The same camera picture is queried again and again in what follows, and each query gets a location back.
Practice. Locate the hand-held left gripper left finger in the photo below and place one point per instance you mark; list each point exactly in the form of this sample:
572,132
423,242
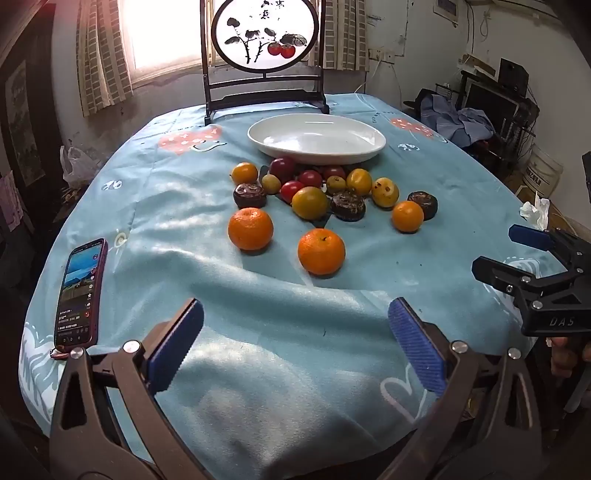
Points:
178,344

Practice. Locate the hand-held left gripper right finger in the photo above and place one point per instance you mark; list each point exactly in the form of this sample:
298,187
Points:
415,344

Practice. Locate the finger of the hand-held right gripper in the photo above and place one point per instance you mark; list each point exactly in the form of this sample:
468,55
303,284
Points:
531,236
496,270

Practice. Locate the dark wrinkled passion fruit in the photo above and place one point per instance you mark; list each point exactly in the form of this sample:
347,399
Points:
250,195
425,201
347,205

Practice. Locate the small mandarin orange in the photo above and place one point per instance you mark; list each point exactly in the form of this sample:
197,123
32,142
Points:
407,216
244,173

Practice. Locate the large mandarin orange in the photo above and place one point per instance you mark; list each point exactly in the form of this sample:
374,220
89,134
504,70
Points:
250,228
321,251

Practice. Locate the spotted yellow tomato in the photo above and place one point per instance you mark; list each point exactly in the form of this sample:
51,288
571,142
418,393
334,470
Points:
385,192

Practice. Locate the orange-yellow tomato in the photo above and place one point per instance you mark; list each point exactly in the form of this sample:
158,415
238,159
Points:
359,181

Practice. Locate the large yellow-green tomato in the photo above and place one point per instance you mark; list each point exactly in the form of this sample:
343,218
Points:
310,202

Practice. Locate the small green-yellow plum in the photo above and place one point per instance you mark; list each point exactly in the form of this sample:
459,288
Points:
336,184
271,183

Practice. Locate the small red tomato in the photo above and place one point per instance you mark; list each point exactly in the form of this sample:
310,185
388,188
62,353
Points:
334,171
291,190
310,178

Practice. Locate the large dark red plum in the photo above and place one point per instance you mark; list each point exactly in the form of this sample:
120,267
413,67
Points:
282,167

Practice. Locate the white oval plate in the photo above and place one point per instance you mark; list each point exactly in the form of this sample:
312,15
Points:
318,138

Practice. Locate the person's right hand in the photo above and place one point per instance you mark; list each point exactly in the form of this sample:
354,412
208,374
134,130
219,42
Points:
561,355

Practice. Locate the crumpled white tissue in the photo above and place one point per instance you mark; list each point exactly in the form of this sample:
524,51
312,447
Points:
534,212

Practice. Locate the white plastic bucket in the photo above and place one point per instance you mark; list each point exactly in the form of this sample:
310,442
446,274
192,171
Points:
544,168

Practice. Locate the light blue printed tablecloth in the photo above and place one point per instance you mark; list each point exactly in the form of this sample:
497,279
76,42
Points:
258,332

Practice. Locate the smartphone with red case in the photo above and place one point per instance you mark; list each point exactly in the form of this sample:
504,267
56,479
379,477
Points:
79,290

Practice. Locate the crumpled blue clothes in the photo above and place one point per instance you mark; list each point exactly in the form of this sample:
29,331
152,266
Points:
461,122

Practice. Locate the black computer monitor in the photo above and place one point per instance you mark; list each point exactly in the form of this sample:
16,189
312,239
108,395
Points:
491,104

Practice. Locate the black speaker box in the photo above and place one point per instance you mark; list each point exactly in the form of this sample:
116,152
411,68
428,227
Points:
513,76

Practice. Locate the white plastic bag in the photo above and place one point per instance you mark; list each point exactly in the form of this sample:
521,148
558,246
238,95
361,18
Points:
77,166

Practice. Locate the white electrical panel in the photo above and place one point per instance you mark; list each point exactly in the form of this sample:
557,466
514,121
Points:
446,9

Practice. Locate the checked beige curtain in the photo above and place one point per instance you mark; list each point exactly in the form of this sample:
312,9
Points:
344,41
101,55

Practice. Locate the bright window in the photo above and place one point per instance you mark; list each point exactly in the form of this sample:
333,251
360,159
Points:
161,32

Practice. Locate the round painted table screen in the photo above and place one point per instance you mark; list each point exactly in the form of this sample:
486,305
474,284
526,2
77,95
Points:
265,37

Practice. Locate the hanging wall scroll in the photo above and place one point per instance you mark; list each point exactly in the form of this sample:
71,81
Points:
23,124

